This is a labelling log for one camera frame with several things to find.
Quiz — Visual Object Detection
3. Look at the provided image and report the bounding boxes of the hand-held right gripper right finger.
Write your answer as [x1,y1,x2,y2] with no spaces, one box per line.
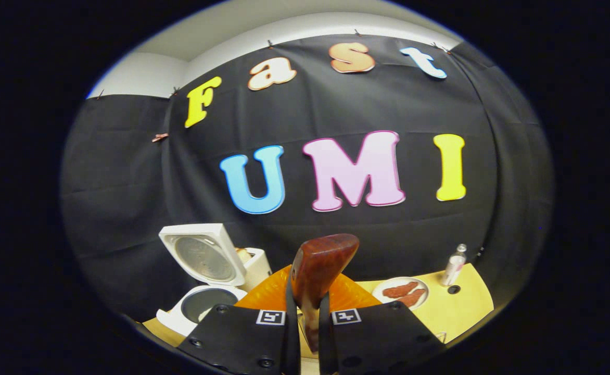
[317,272,447,375]

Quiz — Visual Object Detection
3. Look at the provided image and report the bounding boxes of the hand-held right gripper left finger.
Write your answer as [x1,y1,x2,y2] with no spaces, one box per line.
[176,265,301,375]

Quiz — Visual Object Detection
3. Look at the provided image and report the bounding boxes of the white rice cooker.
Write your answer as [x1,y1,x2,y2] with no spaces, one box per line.
[156,223,248,338]

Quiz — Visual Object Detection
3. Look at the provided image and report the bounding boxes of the brown wooden spoon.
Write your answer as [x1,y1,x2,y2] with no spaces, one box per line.
[290,233,360,354]

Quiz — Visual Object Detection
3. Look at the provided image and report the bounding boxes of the red-brown sausage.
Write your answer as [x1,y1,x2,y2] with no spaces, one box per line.
[396,289,426,308]
[382,281,419,298]

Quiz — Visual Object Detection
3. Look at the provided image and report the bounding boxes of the white round plate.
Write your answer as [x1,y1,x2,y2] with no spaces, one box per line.
[372,277,430,311]

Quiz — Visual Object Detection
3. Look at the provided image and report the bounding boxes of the white toaster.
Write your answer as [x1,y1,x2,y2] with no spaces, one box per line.
[235,247,273,292]

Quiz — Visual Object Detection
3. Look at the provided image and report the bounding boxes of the clear bottle with pink label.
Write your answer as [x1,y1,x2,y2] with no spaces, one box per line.
[439,243,467,287]

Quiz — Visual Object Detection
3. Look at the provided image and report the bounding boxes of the black backdrop cloth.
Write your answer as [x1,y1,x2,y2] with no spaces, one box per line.
[60,34,553,323]

